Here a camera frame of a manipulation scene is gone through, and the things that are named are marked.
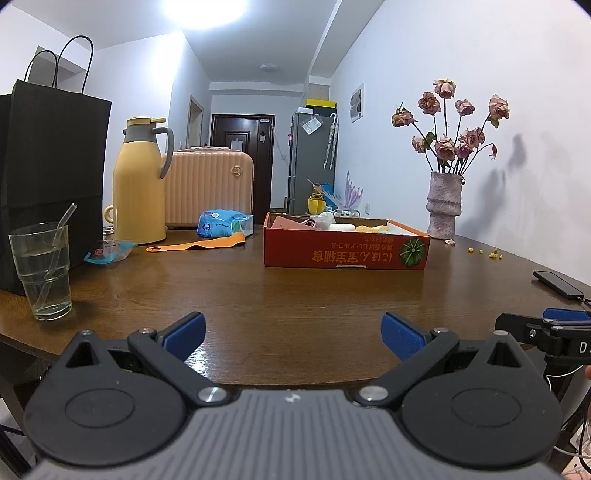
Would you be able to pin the clear plastic bag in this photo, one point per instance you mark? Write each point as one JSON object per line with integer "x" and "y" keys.
{"x": 325, "y": 219}

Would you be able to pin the black paper bag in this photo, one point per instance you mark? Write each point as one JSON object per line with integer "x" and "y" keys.
{"x": 46, "y": 161}

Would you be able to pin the clear hanging pouch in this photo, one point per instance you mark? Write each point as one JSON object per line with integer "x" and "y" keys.
{"x": 312, "y": 124}

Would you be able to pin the pale pink ribbed vase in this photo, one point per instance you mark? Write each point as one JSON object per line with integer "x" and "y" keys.
{"x": 443, "y": 207}

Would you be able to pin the yellow thermos jug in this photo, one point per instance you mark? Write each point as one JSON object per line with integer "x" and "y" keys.
{"x": 138, "y": 194}

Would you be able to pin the grey refrigerator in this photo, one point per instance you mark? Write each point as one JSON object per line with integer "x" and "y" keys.
{"x": 309, "y": 170}

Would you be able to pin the framed wall picture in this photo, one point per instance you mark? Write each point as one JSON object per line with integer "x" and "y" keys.
{"x": 357, "y": 104}

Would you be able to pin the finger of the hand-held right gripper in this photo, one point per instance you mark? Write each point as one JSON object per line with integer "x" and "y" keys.
{"x": 568, "y": 314}
{"x": 521, "y": 327}

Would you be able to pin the purple wrapping paper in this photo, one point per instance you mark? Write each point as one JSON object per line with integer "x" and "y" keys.
{"x": 353, "y": 194}

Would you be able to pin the white and yellow plush sheep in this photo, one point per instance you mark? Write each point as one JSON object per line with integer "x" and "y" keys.
{"x": 369, "y": 228}

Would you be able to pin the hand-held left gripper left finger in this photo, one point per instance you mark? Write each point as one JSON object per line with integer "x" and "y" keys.
{"x": 187, "y": 334}

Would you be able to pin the clear drinking glass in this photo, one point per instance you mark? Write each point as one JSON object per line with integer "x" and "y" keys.
{"x": 41, "y": 286}

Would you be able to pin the white door notice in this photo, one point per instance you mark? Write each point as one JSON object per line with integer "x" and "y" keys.
{"x": 236, "y": 144}

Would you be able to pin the dark brown door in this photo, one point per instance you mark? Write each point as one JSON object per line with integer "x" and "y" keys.
{"x": 261, "y": 175}

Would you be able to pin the bright ceiling light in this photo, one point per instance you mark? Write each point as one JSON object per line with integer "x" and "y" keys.
{"x": 205, "y": 11}

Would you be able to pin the yellow container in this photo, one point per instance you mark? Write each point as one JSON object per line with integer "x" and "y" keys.
{"x": 316, "y": 205}

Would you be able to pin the small blue wrapper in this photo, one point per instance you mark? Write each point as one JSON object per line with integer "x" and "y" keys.
{"x": 108, "y": 253}

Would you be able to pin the bunch of dried pink roses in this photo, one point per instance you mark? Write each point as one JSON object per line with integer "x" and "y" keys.
{"x": 445, "y": 147}

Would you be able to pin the cardboard box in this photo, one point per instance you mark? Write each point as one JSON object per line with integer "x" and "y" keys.
{"x": 323, "y": 254}

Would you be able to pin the pink ribbed suitcase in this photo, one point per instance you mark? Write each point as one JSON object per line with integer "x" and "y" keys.
{"x": 207, "y": 189}

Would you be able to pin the hanging umbrella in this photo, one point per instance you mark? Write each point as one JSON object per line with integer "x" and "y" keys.
{"x": 331, "y": 138}

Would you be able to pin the blue tissue packet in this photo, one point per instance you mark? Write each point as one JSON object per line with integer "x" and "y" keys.
{"x": 217, "y": 224}

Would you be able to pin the yellow crumbs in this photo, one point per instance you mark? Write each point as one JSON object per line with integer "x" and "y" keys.
{"x": 494, "y": 254}

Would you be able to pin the black phone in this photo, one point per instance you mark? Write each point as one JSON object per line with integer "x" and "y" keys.
{"x": 558, "y": 284}

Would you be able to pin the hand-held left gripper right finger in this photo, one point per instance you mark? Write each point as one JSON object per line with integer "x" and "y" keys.
{"x": 401, "y": 334}

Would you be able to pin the clear glass straw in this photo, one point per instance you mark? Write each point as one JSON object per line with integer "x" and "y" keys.
{"x": 65, "y": 225}

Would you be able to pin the yellow box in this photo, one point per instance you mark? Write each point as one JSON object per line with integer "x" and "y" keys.
{"x": 321, "y": 102}

